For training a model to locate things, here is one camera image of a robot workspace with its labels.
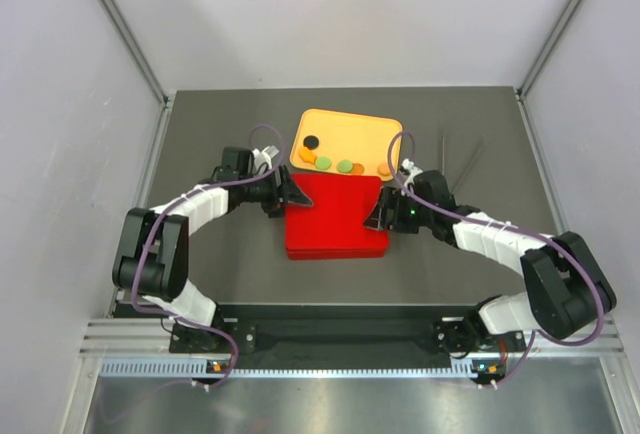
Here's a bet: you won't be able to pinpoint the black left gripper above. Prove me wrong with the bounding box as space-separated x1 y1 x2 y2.
239 163 312 217

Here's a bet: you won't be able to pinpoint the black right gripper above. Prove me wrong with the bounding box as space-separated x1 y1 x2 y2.
364 186 435 234

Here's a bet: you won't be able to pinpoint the red box lid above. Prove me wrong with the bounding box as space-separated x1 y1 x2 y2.
284 173 389 260

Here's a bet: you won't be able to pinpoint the metal tongs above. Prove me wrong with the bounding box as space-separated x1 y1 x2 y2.
436 125 485 194

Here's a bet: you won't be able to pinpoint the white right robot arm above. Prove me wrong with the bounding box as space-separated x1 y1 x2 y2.
364 169 617 350

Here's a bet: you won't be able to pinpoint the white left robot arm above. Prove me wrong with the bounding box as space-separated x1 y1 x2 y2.
112 146 313 351

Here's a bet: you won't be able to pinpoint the green sandwich cookie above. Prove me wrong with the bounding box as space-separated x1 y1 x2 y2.
336 159 354 174
315 156 332 171

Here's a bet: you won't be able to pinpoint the brown chip cookie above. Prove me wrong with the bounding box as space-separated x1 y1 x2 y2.
351 163 364 175

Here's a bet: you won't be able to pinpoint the black sandwich cookie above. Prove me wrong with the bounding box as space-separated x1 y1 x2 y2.
303 135 320 150

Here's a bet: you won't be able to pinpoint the yellow tray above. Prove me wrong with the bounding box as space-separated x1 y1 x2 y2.
289 109 403 181

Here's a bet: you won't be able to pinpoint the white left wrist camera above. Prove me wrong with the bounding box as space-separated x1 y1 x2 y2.
252 145 280 171

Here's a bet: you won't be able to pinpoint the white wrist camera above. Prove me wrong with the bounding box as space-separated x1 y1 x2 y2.
399 158 423 182
252 145 280 171

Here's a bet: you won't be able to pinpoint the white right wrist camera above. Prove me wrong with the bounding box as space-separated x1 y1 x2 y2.
399 158 423 182

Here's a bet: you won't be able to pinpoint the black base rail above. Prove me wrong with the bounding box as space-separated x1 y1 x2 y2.
167 303 526 370

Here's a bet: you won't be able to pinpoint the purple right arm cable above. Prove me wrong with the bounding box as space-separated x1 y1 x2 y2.
387 129 606 388

